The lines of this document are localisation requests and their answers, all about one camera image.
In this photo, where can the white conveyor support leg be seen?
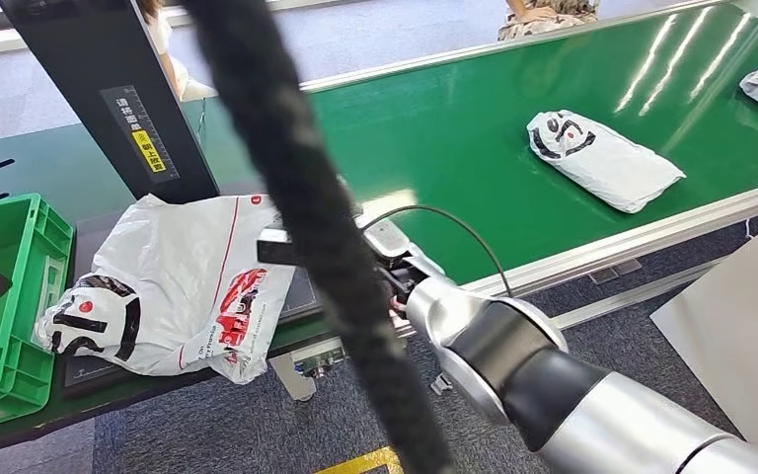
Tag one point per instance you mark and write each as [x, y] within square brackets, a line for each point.
[291, 383]

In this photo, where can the black weighing device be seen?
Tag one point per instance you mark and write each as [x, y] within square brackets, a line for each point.
[111, 65]

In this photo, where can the small white face-print package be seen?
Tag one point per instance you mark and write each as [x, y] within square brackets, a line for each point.
[608, 163]

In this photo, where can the yellow floor tape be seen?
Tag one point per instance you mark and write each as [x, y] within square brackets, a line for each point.
[366, 463]

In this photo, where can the large white plastic package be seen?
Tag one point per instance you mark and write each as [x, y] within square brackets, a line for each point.
[176, 261]

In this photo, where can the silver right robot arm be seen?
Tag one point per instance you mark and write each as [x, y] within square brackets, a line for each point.
[614, 425]

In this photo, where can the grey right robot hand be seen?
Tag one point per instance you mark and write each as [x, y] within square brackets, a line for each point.
[398, 284]

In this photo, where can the person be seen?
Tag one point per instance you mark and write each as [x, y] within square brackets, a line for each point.
[542, 23]
[170, 65]

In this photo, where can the white panel board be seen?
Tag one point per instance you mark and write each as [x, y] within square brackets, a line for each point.
[745, 327]

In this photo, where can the grey metal bracket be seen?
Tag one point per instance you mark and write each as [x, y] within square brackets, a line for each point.
[441, 385]

